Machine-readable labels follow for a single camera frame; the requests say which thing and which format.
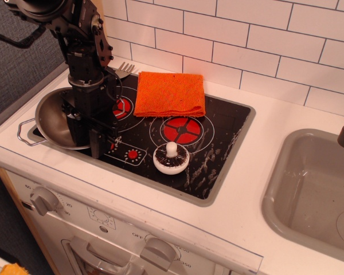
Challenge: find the orange rag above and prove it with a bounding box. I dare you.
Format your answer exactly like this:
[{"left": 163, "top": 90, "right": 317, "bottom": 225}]
[{"left": 134, "top": 72, "right": 206, "bottom": 117}]

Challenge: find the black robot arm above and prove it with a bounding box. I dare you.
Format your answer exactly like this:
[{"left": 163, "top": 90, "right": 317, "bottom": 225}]
[{"left": 5, "top": 1, "right": 123, "bottom": 158}]

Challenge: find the orange and black cloth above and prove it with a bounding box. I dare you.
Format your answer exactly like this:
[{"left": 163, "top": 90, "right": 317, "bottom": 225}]
[{"left": 0, "top": 264, "right": 29, "bottom": 275}]

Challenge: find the silver pan with wire handles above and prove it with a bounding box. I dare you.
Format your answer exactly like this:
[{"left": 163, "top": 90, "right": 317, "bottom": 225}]
[{"left": 34, "top": 87, "right": 119, "bottom": 150}]

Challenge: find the fork with blue handle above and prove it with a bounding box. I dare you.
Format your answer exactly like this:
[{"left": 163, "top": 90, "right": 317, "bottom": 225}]
[{"left": 115, "top": 62, "right": 135, "bottom": 79}]

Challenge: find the grey timer knob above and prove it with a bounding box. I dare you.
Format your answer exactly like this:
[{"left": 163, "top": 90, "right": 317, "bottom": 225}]
[{"left": 30, "top": 187, "right": 59, "bottom": 216}]

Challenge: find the white toy mushroom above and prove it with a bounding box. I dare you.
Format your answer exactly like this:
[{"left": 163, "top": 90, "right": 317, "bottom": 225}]
[{"left": 153, "top": 142, "right": 190, "bottom": 175}]

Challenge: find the grey oven door handle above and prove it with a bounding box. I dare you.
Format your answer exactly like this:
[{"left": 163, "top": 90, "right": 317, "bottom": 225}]
[{"left": 69, "top": 237, "right": 132, "bottom": 274}]

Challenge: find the white toy oven front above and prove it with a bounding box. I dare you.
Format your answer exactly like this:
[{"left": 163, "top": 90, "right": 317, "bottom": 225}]
[{"left": 7, "top": 172, "right": 244, "bottom": 274}]

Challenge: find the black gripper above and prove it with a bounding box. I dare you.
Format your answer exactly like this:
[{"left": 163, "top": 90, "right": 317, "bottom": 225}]
[{"left": 60, "top": 67, "right": 123, "bottom": 159}]

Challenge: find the grey sink basin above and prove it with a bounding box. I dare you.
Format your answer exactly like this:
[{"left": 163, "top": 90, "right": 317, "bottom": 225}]
[{"left": 262, "top": 129, "right": 344, "bottom": 262}]

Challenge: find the black braided cable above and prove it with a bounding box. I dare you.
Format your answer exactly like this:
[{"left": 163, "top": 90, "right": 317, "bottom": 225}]
[{"left": 0, "top": 24, "right": 46, "bottom": 49}]

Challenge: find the grey oven knob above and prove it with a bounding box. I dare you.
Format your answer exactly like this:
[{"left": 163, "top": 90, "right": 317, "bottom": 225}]
[{"left": 140, "top": 238, "right": 177, "bottom": 272}]

